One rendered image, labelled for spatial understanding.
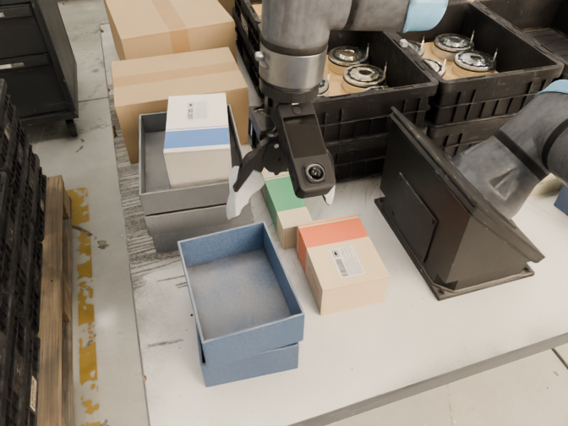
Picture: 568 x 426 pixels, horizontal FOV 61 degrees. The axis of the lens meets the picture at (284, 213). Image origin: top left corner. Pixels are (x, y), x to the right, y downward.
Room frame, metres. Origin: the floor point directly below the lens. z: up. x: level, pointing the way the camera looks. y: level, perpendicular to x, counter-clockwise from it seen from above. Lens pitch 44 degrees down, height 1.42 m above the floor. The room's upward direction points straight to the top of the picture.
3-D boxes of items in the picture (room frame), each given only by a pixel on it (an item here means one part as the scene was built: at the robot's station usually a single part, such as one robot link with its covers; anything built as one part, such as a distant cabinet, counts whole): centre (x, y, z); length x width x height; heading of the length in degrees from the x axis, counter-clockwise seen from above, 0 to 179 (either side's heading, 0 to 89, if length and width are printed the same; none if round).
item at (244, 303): (0.46, 0.07, 0.81); 0.20 x 0.15 x 0.07; 19
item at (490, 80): (1.12, -0.42, 0.92); 0.40 x 0.30 x 0.02; 15
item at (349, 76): (1.06, -0.19, 0.86); 0.10 x 0.10 x 0.01
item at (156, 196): (0.79, 0.19, 0.82); 0.27 x 0.20 x 0.05; 12
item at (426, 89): (1.04, -0.13, 0.92); 0.40 x 0.30 x 0.02; 15
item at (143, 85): (1.06, 0.26, 0.78); 0.30 x 0.22 x 0.16; 107
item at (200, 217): (0.78, 0.19, 0.77); 0.27 x 0.20 x 0.05; 13
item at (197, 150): (0.81, 0.17, 0.85); 0.20 x 0.12 x 0.09; 7
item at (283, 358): (0.47, 0.07, 0.74); 0.20 x 0.15 x 0.07; 13
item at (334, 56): (1.16, -0.16, 0.86); 0.10 x 0.10 x 0.01
